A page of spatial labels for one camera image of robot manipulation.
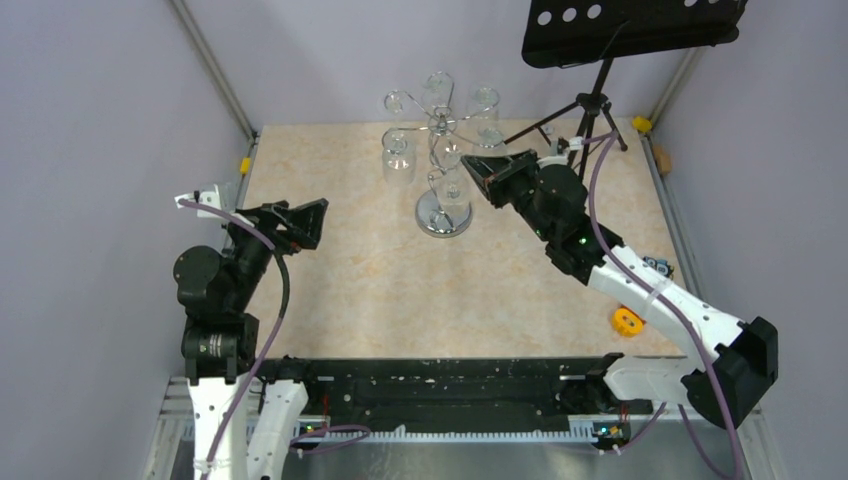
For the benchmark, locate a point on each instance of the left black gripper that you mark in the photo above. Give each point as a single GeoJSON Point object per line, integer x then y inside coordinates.
{"type": "Point", "coordinates": [305, 222]}

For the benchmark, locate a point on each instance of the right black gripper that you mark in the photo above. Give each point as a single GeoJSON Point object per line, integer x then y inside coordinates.
{"type": "Point", "coordinates": [493, 174]}

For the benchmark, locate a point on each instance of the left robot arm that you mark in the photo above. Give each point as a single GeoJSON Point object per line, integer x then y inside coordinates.
{"type": "Point", "coordinates": [219, 342]}

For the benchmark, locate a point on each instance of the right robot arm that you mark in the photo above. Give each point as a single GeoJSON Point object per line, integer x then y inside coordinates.
{"type": "Point", "coordinates": [727, 364]}

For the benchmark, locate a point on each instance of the chrome wine glass rack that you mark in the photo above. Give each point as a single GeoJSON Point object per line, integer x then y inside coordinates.
{"type": "Point", "coordinates": [442, 127]}

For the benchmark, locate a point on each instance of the black music stand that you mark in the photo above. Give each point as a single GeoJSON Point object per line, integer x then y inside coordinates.
{"type": "Point", "coordinates": [567, 34]}

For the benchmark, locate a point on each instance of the yellow corner clip right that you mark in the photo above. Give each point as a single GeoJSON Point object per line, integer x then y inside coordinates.
{"type": "Point", "coordinates": [642, 124]}

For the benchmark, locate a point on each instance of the small blue black device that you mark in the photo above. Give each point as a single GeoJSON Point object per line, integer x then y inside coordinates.
{"type": "Point", "coordinates": [661, 265]}

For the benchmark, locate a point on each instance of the yellow and red toy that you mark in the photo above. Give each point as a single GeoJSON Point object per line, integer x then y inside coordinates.
{"type": "Point", "coordinates": [626, 322]}

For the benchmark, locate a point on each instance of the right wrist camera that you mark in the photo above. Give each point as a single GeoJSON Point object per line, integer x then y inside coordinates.
{"type": "Point", "coordinates": [563, 152]}

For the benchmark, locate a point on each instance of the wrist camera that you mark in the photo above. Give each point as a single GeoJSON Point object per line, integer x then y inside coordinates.
{"type": "Point", "coordinates": [217, 195]}
{"type": "Point", "coordinates": [563, 152]}

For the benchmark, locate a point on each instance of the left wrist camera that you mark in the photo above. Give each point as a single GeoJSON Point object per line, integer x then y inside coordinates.
{"type": "Point", "coordinates": [217, 195]}

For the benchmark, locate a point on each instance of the brown block on rail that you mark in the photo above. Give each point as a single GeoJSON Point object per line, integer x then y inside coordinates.
{"type": "Point", "coordinates": [662, 159]}

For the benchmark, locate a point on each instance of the white cable duct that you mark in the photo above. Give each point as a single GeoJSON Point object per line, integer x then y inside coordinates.
{"type": "Point", "coordinates": [580, 432]}

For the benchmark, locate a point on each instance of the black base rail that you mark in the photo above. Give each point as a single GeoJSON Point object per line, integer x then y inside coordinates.
{"type": "Point", "coordinates": [442, 396]}

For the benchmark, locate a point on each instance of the aluminium frame post right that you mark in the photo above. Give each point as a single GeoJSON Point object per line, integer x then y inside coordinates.
{"type": "Point", "coordinates": [683, 71]}

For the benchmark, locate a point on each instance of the aluminium frame post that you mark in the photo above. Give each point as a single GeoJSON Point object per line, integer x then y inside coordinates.
{"type": "Point", "coordinates": [683, 71]}
{"type": "Point", "coordinates": [214, 71]}

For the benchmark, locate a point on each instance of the aluminium frame post left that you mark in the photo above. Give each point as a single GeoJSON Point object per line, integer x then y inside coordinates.
{"type": "Point", "coordinates": [214, 71]}

